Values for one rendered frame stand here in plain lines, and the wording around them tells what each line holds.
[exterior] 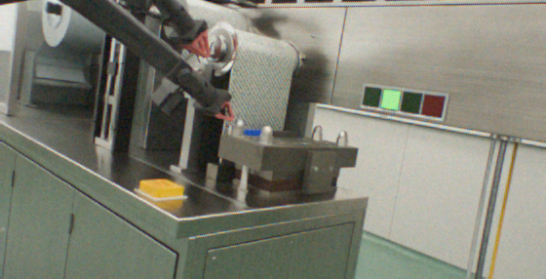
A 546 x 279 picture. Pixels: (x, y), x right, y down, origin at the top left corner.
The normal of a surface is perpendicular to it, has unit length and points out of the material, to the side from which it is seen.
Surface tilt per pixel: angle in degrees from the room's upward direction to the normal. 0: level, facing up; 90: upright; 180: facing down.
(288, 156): 90
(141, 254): 90
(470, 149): 90
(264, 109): 90
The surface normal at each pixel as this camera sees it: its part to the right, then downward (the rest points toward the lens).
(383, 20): -0.69, -0.04
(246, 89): 0.70, 0.18
